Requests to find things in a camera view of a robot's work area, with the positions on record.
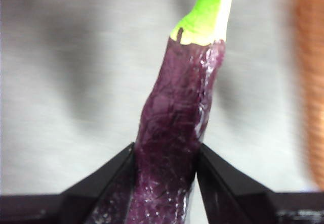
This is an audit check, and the brown woven wicker basket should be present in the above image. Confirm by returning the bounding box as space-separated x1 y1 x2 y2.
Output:
293 0 324 187

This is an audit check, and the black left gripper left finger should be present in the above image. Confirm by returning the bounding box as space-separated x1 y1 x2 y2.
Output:
0 142 136 224

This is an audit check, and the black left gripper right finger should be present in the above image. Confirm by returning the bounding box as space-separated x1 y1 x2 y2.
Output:
196 143 324 224

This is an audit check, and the purple eggplant with green stem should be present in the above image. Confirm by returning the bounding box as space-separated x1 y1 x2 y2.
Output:
124 0 235 224

